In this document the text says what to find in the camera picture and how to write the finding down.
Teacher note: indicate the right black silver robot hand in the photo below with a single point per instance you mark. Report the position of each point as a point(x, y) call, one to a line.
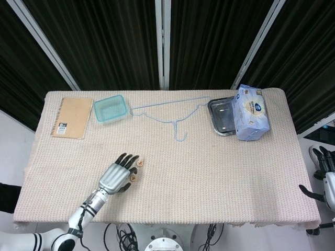
point(329, 188)

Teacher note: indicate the dark metal tray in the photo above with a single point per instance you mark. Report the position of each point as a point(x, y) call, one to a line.
point(221, 117)

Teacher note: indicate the beige cloth-covered table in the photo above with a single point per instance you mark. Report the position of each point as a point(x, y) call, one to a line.
point(196, 183)

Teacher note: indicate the blue tissue pack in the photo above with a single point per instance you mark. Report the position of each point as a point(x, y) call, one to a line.
point(251, 112)

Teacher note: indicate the grey upright frame post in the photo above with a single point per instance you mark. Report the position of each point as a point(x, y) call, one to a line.
point(162, 44)

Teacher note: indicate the clear container teal lid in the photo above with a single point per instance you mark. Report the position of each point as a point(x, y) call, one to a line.
point(110, 109)

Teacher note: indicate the black pleated curtain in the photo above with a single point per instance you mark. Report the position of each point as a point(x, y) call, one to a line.
point(104, 39)

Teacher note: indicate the grey slanted frame post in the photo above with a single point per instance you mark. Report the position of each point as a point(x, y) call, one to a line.
point(257, 44)
point(44, 48)

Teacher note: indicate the grey robot torso base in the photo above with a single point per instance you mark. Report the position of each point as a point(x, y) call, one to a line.
point(163, 240)

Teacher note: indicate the red cross-mark wooden chess piece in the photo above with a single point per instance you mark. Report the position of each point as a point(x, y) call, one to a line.
point(140, 163)

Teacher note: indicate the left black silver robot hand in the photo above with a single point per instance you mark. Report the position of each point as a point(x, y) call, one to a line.
point(115, 176)

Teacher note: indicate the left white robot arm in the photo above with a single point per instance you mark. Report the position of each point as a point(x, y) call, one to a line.
point(89, 207)

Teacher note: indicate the brown spiral notebook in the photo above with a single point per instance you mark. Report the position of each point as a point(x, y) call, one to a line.
point(72, 117)

